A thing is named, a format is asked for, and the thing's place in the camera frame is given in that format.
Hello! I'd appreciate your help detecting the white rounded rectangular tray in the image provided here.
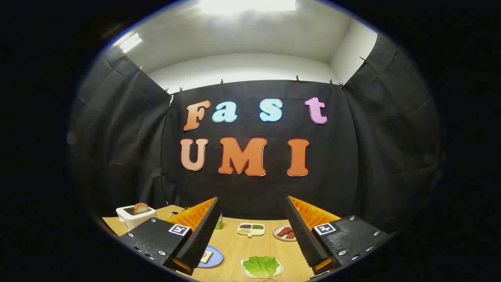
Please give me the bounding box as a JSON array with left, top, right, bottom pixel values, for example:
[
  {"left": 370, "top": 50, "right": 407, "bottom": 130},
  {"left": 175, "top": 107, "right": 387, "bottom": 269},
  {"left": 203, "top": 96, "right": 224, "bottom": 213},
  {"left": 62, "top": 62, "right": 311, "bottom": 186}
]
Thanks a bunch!
[{"left": 240, "top": 258, "right": 284, "bottom": 279}]

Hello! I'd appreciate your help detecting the green lettuce leaf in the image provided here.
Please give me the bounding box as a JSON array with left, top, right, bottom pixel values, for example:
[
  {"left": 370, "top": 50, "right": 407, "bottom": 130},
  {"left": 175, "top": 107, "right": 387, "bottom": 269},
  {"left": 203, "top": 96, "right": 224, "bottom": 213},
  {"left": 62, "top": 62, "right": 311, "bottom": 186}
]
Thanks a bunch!
[{"left": 243, "top": 256, "right": 280, "bottom": 278}]

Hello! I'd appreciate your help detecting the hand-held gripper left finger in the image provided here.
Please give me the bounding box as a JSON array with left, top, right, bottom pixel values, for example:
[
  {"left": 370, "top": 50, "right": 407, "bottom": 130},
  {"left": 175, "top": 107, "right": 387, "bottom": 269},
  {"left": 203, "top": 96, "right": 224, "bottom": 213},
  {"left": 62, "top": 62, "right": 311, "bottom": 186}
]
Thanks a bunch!
[{"left": 119, "top": 197, "right": 222, "bottom": 276}]

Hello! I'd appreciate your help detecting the white divided dish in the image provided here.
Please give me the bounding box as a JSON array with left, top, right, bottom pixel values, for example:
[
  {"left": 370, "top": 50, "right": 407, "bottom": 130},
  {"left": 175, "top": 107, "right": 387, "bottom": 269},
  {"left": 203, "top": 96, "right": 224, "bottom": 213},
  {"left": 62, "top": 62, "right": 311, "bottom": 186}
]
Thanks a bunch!
[{"left": 237, "top": 223, "right": 265, "bottom": 238}]

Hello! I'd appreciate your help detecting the white toaster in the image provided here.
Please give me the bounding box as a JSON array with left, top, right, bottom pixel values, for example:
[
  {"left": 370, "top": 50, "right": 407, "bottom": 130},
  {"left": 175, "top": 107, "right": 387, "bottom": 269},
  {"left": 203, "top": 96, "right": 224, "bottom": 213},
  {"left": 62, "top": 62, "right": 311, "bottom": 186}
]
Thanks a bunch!
[{"left": 116, "top": 204, "right": 158, "bottom": 231}]

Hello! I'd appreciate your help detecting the white round plate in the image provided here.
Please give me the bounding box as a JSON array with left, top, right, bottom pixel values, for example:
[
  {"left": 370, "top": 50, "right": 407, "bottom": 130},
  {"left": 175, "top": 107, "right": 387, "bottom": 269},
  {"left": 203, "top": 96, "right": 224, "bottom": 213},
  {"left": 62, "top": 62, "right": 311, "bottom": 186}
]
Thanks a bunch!
[{"left": 273, "top": 224, "right": 297, "bottom": 242}]

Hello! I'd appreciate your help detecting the blue round plate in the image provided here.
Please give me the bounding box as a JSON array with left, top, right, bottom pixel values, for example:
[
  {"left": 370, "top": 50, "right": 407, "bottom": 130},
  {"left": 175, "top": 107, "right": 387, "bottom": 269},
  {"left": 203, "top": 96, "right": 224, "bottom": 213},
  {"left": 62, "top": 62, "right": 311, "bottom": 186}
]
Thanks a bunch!
[{"left": 198, "top": 245, "right": 223, "bottom": 268}]

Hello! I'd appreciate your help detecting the row of small cloth clips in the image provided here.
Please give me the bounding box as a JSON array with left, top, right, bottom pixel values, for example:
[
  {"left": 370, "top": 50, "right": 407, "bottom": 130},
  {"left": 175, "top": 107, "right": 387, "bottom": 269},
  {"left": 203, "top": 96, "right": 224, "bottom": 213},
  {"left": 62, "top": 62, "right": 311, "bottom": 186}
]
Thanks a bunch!
[{"left": 138, "top": 56, "right": 369, "bottom": 94}]

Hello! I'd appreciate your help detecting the small ceiling light panel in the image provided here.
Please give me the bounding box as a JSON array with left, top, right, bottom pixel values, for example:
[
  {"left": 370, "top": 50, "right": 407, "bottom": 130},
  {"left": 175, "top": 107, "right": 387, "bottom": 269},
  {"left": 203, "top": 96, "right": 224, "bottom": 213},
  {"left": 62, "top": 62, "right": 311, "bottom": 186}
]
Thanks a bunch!
[{"left": 114, "top": 32, "right": 143, "bottom": 54}]

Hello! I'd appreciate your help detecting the black backdrop cloth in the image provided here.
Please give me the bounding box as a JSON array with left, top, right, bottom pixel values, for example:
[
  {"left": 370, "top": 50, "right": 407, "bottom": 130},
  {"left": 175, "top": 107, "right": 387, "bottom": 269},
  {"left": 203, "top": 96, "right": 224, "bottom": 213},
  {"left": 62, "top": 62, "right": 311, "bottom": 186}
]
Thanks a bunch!
[{"left": 67, "top": 33, "right": 447, "bottom": 235}]

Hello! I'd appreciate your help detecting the large ceiling light panel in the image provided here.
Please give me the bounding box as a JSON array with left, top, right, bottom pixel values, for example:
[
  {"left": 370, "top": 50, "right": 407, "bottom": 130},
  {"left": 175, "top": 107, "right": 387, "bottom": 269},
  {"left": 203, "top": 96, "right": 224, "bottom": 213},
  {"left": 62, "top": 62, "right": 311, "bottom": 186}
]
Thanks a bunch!
[{"left": 199, "top": 0, "right": 297, "bottom": 14}]

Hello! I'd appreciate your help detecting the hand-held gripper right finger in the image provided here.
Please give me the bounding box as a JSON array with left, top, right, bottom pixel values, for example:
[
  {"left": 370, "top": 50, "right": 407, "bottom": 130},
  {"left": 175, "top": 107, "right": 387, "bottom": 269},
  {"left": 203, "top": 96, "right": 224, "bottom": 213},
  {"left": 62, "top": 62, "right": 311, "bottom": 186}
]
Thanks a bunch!
[{"left": 285, "top": 195, "right": 389, "bottom": 276}]

